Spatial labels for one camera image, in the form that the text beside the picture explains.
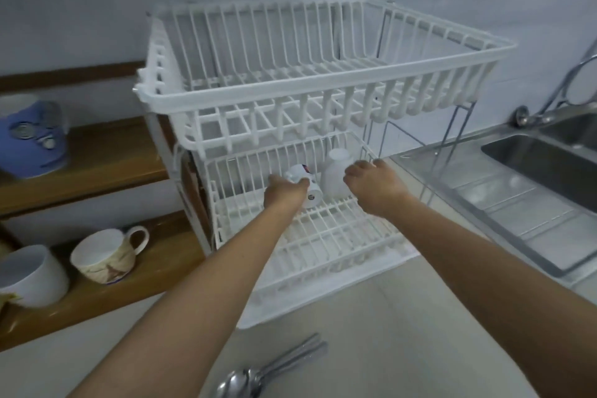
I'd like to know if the person's right hand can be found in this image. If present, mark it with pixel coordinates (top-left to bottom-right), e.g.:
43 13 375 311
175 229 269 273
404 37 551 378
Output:
344 159 414 217

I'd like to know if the person's left hand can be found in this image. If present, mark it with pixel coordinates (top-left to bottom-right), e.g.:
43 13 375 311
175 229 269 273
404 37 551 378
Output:
263 177 311 216

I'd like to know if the white printed mug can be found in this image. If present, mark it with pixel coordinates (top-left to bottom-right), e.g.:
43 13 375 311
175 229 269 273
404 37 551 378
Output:
284 163 323 210

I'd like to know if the person's left forearm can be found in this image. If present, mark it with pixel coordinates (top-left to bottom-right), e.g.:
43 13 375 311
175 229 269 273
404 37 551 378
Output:
67 201 301 398

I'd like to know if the person's right forearm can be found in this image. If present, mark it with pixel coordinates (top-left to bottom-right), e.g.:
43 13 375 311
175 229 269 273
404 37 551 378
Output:
365 195 597 398

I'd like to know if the plain white cup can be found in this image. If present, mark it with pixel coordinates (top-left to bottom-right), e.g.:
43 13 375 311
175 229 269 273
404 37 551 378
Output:
321 148 356 203

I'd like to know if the small white plastic rack basket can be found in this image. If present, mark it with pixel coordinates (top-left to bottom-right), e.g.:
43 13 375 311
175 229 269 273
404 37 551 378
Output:
174 130 411 291

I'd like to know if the large white plastic rack basket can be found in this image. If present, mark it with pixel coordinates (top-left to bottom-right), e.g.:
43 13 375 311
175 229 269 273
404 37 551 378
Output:
133 0 519 152

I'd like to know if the white drip tray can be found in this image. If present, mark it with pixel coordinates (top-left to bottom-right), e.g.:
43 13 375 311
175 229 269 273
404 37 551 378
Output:
235 239 423 330

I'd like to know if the stainless steel sink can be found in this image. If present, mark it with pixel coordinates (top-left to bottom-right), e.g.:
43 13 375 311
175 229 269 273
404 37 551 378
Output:
389 103 597 306

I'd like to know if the steel spoon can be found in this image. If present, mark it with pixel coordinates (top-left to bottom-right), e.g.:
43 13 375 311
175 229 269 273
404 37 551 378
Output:
213 333 322 398
259 345 328 398
246 341 326 398

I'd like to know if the wooden shelf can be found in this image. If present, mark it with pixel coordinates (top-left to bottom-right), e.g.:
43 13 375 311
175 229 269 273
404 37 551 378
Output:
0 61 208 353

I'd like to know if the cream patterned teacup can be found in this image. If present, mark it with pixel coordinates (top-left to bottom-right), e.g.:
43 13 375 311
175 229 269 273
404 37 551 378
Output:
70 225 150 285

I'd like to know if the steel faucet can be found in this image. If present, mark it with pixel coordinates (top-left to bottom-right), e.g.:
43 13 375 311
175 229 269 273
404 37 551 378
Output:
514 39 597 129

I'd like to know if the blue kitchen appliance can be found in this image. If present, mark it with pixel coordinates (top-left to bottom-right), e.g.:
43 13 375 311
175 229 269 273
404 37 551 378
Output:
0 99 71 180

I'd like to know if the white bowl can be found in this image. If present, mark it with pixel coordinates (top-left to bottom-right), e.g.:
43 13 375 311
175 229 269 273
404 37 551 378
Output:
0 244 70 309

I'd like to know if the metal rack frame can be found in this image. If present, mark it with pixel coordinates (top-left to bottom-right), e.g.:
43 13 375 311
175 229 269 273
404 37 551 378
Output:
368 3 476 207

